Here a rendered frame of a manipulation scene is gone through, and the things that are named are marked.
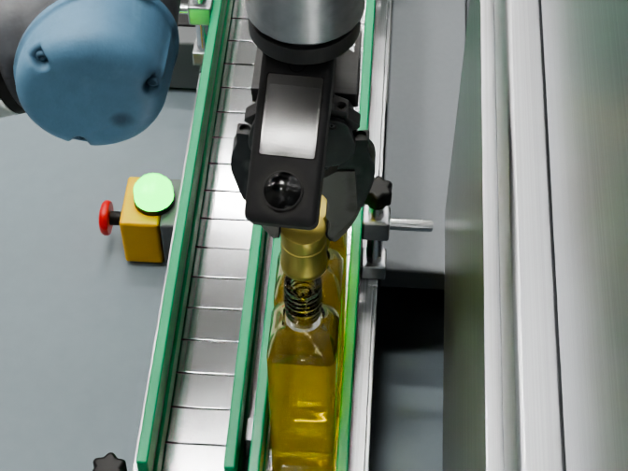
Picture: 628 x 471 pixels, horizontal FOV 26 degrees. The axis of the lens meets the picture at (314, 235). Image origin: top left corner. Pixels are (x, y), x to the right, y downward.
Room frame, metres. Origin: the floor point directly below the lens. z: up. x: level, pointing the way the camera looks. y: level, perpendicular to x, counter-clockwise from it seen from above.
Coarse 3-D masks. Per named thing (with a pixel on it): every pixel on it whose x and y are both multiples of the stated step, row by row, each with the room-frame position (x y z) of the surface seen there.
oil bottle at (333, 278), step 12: (336, 252) 0.69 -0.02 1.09; (336, 264) 0.68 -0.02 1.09; (276, 276) 0.67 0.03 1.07; (324, 276) 0.66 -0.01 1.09; (336, 276) 0.67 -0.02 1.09; (276, 288) 0.66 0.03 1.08; (324, 288) 0.65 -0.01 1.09; (336, 288) 0.66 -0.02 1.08; (276, 300) 0.65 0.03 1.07; (324, 300) 0.65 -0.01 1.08; (336, 300) 0.65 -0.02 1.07
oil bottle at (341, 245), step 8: (344, 240) 0.71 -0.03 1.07; (280, 248) 0.71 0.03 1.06; (336, 248) 0.71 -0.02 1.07; (344, 248) 0.71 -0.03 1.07; (344, 256) 0.71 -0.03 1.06; (344, 264) 0.71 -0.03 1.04; (344, 272) 0.71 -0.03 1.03; (344, 280) 0.71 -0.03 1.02; (344, 288) 0.71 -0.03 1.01; (344, 296) 0.71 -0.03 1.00; (344, 304) 0.71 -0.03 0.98; (344, 312) 0.71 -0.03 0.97; (344, 320) 0.72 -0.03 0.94; (344, 328) 0.73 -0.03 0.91
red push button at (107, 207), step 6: (102, 204) 0.97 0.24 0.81; (108, 204) 0.97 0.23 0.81; (102, 210) 0.96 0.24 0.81; (108, 210) 0.96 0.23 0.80; (102, 216) 0.96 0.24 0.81; (108, 216) 0.96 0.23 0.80; (114, 216) 0.96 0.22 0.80; (120, 216) 0.96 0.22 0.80; (102, 222) 0.95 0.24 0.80; (108, 222) 0.96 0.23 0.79; (114, 222) 0.96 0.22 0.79; (102, 228) 0.95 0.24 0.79; (108, 228) 0.95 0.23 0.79; (108, 234) 0.95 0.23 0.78
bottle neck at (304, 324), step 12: (288, 288) 0.61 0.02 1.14; (300, 288) 0.63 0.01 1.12; (312, 288) 0.62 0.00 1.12; (288, 300) 0.61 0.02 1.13; (300, 300) 0.60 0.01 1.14; (312, 300) 0.61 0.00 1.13; (288, 312) 0.61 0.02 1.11; (300, 312) 0.60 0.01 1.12; (312, 312) 0.61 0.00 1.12; (288, 324) 0.61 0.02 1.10; (300, 324) 0.60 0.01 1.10; (312, 324) 0.61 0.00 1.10
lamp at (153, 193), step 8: (144, 176) 0.98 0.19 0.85; (152, 176) 0.97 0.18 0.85; (160, 176) 0.97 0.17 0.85; (136, 184) 0.96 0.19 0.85; (144, 184) 0.96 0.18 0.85; (152, 184) 0.96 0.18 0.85; (160, 184) 0.96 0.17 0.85; (168, 184) 0.96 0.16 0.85; (136, 192) 0.95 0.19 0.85; (144, 192) 0.95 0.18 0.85; (152, 192) 0.95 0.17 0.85; (160, 192) 0.95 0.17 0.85; (168, 192) 0.96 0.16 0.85; (136, 200) 0.95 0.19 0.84; (144, 200) 0.94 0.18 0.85; (152, 200) 0.94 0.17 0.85; (160, 200) 0.94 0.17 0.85; (168, 200) 0.95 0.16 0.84; (136, 208) 0.95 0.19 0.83; (144, 208) 0.94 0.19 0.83; (152, 208) 0.94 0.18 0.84; (160, 208) 0.94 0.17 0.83; (168, 208) 0.95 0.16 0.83
